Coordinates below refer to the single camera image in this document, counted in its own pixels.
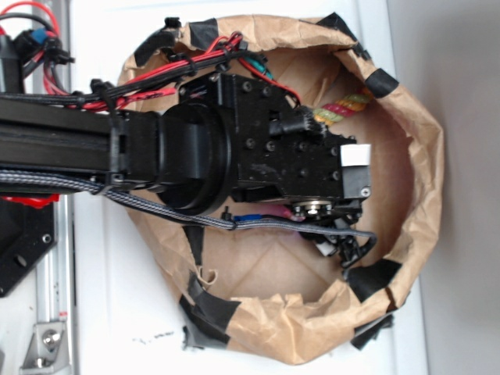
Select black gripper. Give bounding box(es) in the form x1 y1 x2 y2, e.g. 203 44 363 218
177 73 372 258

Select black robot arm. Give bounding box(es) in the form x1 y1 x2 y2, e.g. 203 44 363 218
1 74 377 266

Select crumpled brown paper bag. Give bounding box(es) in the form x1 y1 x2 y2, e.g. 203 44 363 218
120 14 445 365

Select multicoloured twisted rope toy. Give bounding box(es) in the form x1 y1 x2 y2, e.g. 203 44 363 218
312 87 373 127

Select grey braided cable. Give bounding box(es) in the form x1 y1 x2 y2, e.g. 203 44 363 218
0 170 378 270

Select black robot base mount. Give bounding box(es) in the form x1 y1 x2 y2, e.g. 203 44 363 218
1 199 56 298

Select red and black wire bundle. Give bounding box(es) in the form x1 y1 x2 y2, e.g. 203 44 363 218
0 0 302 114

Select aluminium extrusion rail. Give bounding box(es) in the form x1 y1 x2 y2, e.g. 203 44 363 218
17 0 81 375

